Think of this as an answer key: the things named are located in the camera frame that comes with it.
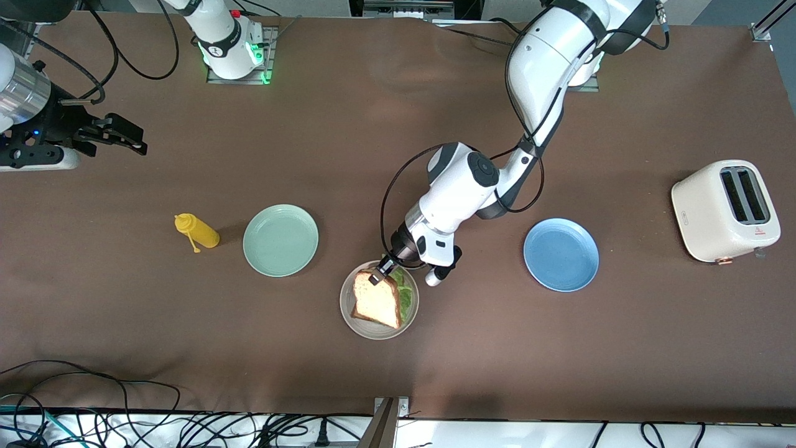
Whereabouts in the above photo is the toasted brown bread slice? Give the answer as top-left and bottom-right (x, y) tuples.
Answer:
(351, 271), (403, 329)

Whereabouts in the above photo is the green lettuce leaf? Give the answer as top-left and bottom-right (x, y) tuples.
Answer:
(391, 266), (415, 324)

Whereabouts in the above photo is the yellow mustard squeeze bottle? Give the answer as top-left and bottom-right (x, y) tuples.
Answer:
(174, 213), (220, 254)

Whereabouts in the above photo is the beige round plate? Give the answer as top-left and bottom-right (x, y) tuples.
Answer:
(340, 260), (420, 340)

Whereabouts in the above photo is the mint green round plate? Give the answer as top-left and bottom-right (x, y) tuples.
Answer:
(243, 204), (320, 278)

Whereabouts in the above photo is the blue round plate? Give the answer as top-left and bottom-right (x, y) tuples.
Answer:
(523, 218), (600, 293)

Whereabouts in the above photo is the brown table cover sheet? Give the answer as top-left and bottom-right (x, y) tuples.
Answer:
(0, 9), (796, 425)

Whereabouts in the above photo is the black equipment box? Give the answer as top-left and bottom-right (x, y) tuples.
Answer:
(348, 0), (484, 19)

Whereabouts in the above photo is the cream white toaster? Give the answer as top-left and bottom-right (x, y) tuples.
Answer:
(670, 159), (783, 266)

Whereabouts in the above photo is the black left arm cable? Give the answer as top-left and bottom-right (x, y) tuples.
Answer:
(379, 0), (671, 268)

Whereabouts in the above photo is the black hanging cable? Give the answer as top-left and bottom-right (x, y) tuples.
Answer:
(0, 19), (106, 105)

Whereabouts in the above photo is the aluminium frame post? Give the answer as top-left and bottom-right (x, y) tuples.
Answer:
(358, 396), (411, 448)

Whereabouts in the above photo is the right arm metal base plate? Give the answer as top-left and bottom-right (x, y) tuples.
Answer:
(206, 26), (279, 85)

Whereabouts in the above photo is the grey braided base cable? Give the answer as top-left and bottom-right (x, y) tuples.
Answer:
(445, 28), (517, 47)

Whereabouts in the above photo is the black base cable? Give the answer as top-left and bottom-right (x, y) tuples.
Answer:
(488, 17), (529, 35)

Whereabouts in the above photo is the teal cable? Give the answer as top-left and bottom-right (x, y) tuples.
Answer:
(0, 404), (69, 444)

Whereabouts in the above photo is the aluminium frame profile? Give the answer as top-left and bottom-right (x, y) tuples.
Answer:
(749, 0), (796, 43)

